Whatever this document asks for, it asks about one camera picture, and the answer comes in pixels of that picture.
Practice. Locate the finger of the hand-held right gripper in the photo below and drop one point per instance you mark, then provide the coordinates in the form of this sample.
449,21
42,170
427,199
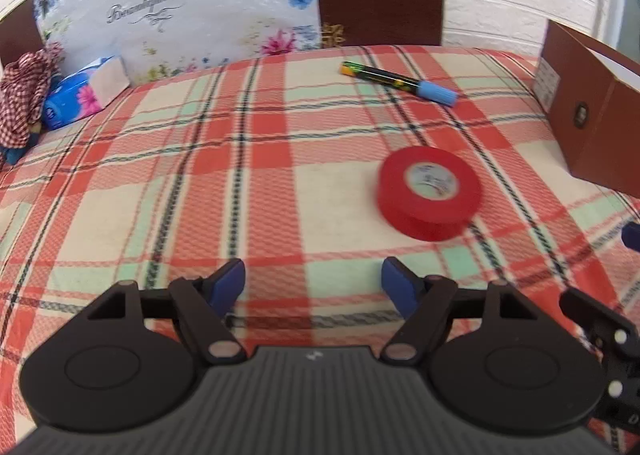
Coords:
620,355
632,236

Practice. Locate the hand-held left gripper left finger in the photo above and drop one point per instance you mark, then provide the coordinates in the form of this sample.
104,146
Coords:
227,281

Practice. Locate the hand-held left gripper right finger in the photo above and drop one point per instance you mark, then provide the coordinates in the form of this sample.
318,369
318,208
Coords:
397,281

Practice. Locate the red tape roll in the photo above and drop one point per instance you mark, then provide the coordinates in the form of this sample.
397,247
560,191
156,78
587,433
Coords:
400,200

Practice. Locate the brown cardboard box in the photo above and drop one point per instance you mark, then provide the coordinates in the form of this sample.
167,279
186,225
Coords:
600,135

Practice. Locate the red plaid blanket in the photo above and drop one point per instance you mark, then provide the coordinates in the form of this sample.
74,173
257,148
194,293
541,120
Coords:
200,185

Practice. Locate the black marker pen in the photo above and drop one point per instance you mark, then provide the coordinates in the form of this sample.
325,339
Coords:
390,77

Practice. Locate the blue tissue pack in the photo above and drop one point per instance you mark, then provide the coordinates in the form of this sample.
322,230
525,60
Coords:
75,100

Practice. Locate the dark blue cloth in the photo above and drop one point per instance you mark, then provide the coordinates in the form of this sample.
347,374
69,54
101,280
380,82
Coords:
15,153

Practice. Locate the floral plastic bag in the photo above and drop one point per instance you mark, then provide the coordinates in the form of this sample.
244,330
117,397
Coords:
200,25

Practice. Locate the red checkered cloth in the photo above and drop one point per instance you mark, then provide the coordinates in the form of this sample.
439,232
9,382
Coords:
20,90

